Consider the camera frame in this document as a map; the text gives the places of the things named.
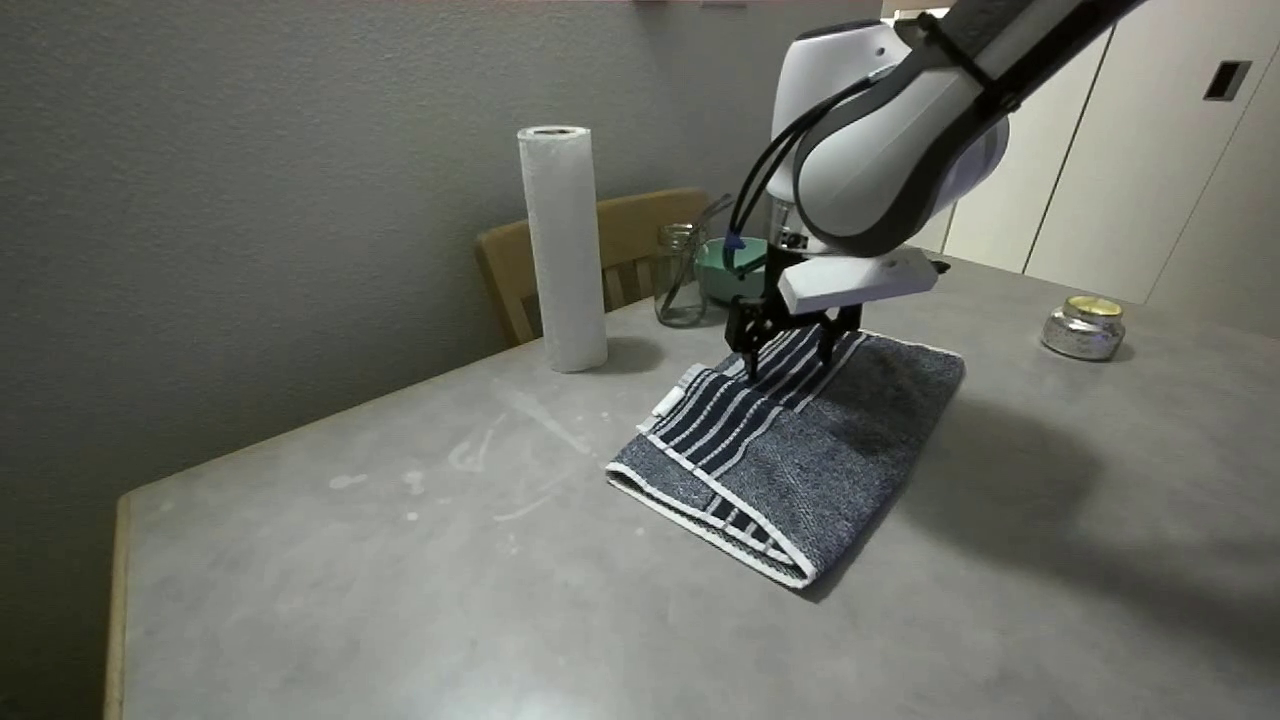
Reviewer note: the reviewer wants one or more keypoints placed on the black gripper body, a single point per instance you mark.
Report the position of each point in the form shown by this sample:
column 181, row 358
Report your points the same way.
column 753, row 326

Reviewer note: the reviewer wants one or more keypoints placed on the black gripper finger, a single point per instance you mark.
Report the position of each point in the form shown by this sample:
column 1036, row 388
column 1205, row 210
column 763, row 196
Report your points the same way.
column 748, row 366
column 832, row 347

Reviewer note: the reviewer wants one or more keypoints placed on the blue striped towel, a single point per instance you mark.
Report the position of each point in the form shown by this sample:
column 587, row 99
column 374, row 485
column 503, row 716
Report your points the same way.
column 797, row 462

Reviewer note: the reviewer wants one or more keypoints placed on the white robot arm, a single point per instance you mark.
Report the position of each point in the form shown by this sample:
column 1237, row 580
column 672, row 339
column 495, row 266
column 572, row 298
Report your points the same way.
column 875, row 129

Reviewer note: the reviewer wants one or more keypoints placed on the white paper towel roll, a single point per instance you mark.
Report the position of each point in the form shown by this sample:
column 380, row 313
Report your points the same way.
column 566, row 240

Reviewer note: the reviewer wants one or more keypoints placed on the teal green bowl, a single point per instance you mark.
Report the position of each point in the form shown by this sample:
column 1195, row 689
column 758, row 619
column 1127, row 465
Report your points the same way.
column 733, row 274

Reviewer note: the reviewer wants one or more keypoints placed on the clear glass jar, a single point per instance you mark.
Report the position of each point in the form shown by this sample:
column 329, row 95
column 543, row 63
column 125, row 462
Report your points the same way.
column 680, row 266

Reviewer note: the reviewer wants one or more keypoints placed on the yellow lidded jar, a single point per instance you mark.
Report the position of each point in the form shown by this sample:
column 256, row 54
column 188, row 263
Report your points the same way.
column 1087, row 330

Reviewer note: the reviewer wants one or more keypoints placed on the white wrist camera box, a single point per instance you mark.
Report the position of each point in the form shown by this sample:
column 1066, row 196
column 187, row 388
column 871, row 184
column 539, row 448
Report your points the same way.
column 843, row 281

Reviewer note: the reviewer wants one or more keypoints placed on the wooden chair by wall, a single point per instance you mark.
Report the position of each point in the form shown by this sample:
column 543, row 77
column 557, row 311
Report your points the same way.
column 630, row 254

